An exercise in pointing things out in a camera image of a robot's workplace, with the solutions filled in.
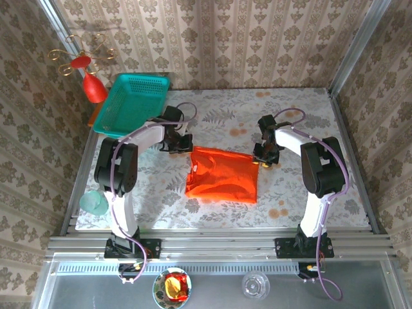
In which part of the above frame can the black yellow power connector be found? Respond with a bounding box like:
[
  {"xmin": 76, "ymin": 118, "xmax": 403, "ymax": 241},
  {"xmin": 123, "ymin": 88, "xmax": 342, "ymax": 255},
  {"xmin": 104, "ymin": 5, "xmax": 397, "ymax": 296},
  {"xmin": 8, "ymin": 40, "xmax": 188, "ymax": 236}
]
[
  {"xmin": 118, "ymin": 262, "xmax": 144, "ymax": 281},
  {"xmin": 297, "ymin": 261, "xmax": 323, "ymax": 279}
]

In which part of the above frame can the orange wooden board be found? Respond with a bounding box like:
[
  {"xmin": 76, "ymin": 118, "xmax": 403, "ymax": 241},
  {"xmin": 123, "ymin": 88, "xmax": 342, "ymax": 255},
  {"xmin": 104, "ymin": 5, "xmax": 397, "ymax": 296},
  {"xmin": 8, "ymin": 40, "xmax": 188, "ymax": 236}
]
[{"xmin": 87, "ymin": 106, "xmax": 104, "ymax": 127}]

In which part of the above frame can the gold wire ornament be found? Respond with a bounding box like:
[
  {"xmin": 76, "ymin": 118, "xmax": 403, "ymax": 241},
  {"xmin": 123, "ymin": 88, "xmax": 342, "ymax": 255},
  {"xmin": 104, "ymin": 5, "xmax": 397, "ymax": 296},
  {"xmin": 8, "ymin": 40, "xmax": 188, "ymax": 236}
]
[{"xmin": 47, "ymin": 33, "xmax": 118, "ymax": 77}]

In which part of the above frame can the red vase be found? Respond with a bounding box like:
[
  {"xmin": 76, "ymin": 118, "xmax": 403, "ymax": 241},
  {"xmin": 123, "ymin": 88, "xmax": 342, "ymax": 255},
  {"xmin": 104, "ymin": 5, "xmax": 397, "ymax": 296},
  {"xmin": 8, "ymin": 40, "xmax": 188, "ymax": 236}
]
[{"xmin": 70, "ymin": 55, "xmax": 109, "ymax": 104}]

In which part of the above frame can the orange t-shirt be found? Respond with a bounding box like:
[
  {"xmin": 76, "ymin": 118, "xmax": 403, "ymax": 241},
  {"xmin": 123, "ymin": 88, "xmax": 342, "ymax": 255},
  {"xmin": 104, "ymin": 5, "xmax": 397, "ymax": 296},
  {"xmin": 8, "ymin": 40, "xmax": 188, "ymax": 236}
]
[{"xmin": 185, "ymin": 146, "xmax": 260, "ymax": 204}]

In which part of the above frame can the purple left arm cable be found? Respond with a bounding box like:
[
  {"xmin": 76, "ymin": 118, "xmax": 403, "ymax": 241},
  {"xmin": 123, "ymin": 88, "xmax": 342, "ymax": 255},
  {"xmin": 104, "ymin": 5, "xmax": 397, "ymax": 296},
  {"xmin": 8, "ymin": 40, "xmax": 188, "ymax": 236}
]
[{"xmin": 109, "ymin": 102, "xmax": 198, "ymax": 285}]

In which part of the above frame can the floral tablecloth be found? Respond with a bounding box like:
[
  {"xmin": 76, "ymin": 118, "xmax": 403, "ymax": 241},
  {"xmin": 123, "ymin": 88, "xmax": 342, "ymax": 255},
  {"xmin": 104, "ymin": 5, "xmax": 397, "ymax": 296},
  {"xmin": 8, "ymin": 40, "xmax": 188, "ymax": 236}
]
[{"xmin": 75, "ymin": 88, "xmax": 368, "ymax": 230}]

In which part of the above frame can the patterned bowl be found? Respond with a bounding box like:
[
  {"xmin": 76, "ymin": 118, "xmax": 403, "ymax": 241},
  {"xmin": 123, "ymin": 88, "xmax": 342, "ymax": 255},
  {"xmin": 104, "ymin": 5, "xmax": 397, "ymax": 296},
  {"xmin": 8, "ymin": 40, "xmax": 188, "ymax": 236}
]
[{"xmin": 152, "ymin": 267, "xmax": 192, "ymax": 306}]

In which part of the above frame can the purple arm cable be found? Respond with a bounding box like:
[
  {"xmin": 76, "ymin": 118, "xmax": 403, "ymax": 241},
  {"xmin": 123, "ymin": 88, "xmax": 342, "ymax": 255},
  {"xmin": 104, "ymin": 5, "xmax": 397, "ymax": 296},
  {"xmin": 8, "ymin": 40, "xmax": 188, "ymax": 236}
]
[
  {"xmin": 109, "ymin": 102, "xmax": 198, "ymax": 285},
  {"xmin": 275, "ymin": 108, "xmax": 351, "ymax": 302}
]

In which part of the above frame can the teal plastic basket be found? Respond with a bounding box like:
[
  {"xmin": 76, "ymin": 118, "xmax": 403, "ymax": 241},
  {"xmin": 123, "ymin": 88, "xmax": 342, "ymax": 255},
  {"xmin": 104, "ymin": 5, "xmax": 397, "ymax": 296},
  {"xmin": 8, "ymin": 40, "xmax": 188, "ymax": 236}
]
[{"xmin": 92, "ymin": 73, "xmax": 171, "ymax": 140}]

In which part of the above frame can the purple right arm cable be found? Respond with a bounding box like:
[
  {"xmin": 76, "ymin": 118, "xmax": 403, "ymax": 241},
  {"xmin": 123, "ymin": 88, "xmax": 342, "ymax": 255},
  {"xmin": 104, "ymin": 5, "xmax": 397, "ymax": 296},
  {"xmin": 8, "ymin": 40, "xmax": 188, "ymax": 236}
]
[{"xmin": 275, "ymin": 108, "xmax": 351, "ymax": 302}]

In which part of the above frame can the clear glass cup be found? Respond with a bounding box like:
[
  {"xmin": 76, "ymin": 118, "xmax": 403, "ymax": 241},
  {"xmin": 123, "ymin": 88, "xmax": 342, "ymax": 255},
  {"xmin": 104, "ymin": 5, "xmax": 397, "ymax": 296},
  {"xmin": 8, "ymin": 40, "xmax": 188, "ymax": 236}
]
[{"xmin": 241, "ymin": 271, "xmax": 270, "ymax": 300}]

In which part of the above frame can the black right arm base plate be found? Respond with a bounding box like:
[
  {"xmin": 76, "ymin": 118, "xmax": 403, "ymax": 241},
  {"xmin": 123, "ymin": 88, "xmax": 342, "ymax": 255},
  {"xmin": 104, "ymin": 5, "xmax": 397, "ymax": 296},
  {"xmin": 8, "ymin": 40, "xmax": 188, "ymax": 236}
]
[{"xmin": 275, "ymin": 237, "xmax": 335, "ymax": 259}]

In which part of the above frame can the green translucent cup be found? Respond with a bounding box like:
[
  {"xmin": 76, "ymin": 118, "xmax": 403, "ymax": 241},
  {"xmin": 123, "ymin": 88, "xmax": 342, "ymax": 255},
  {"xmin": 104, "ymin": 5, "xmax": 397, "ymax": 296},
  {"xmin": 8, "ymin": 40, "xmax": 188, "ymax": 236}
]
[{"xmin": 79, "ymin": 190, "xmax": 109, "ymax": 216}]

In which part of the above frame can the grey slotted cable duct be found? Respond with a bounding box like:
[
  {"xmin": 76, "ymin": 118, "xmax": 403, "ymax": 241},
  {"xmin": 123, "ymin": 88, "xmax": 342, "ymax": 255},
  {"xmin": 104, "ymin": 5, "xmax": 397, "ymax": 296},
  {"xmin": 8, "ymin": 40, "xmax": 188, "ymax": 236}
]
[{"xmin": 56, "ymin": 262, "xmax": 301, "ymax": 275}]

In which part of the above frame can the grey metal shelf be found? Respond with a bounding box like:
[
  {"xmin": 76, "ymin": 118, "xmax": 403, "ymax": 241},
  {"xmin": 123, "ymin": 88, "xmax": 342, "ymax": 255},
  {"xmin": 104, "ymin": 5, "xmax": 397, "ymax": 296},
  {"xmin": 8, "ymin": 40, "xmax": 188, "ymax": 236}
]
[{"xmin": 32, "ymin": 252, "xmax": 407, "ymax": 309}]

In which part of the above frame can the red yellow wrapped snack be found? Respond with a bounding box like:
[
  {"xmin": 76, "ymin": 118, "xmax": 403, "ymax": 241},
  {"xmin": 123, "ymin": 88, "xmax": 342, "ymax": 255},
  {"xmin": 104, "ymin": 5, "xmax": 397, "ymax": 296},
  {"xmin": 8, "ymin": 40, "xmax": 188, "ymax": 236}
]
[{"xmin": 164, "ymin": 272, "xmax": 188, "ymax": 302}]

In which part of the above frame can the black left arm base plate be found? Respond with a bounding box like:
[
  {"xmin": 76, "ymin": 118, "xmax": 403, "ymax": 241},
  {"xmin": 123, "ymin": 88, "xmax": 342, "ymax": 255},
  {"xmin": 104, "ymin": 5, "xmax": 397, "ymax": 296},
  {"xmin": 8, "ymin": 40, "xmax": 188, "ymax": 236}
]
[{"xmin": 104, "ymin": 238, "xmax": 162, "ymax": 260}]

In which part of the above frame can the aluminium extrusion frame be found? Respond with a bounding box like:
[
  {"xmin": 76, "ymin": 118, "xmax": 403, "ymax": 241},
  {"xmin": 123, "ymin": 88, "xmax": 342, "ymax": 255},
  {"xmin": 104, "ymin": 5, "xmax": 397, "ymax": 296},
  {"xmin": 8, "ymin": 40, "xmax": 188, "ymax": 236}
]
[{"xmin": 35, "ymin": 0, "xmax": 400, "ymax": 262}]

